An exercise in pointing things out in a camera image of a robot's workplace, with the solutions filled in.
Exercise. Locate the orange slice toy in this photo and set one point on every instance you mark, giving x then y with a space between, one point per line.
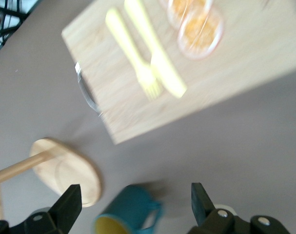
184 9
199 31

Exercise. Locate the yellow plastic knife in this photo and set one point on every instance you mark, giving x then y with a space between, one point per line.
157 56

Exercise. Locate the teal mug yellow inside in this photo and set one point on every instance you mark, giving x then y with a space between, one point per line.
130 204

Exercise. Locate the brown table cover mat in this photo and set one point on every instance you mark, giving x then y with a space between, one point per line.
211 158

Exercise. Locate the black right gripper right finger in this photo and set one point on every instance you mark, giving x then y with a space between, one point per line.
202 207

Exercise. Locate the wooden mug rack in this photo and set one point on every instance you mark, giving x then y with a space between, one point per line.
69 170

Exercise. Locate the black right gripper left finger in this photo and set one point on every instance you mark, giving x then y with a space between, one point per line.
67 207

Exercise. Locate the yellow plastic fork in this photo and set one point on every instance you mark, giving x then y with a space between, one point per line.
128 46

